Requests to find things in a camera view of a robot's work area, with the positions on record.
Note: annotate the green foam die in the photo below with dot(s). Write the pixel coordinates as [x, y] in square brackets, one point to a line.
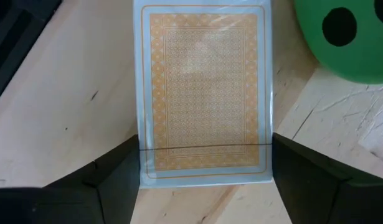
[365, 62]

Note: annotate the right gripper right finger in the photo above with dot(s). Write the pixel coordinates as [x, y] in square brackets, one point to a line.
[312, 193]

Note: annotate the black metal table frame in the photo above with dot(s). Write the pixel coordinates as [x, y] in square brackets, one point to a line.
[10, 37]

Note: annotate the orange playing card deck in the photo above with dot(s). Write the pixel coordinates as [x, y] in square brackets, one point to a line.
[203, 93]

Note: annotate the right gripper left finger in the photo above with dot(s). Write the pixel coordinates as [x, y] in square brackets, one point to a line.
[110, 193]

